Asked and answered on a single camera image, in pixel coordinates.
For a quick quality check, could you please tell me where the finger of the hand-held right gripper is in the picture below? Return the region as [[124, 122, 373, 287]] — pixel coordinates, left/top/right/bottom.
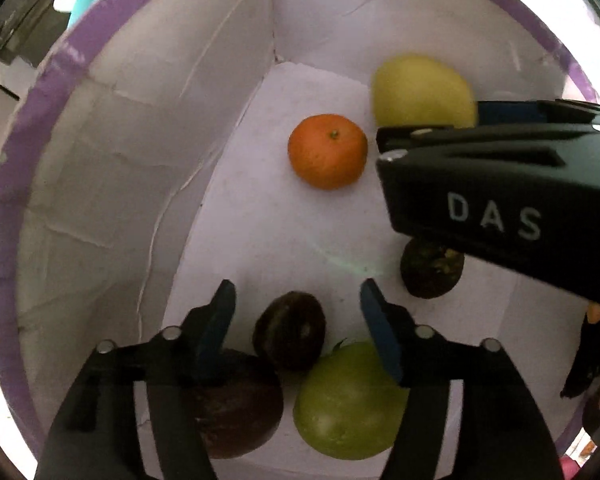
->
[[476, 100, 600, 128], [376, 120, 600, 156]]

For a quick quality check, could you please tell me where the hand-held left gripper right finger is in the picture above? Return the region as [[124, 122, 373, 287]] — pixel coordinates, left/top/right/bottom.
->
[[359, 278, 566, 480]]

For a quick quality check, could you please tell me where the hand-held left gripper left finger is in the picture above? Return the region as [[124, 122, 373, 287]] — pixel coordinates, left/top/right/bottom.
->
[[34, 279, 238, 480]]

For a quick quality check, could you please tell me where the yellow lemon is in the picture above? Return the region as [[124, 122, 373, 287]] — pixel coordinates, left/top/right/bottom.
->
[[371, 54, 479, 130]]

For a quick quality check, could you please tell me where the green apple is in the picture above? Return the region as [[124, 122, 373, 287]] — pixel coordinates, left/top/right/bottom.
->
[[293, 341, 411, 461]]

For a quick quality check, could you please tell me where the dark purple passion fruit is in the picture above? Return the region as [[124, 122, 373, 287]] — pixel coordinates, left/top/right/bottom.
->
[[192, 349, 285, 459]]

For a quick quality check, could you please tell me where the large orange tangerine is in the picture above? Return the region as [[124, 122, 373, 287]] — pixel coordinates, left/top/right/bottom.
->
[[287, 114, 369, 191]]

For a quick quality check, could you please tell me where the purple cardboard box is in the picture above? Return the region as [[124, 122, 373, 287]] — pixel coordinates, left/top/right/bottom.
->
[[0, 0, 600, 480]]

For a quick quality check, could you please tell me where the person's right hand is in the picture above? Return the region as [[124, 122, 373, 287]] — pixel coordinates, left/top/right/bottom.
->
[[560, 304, 600, 441]]

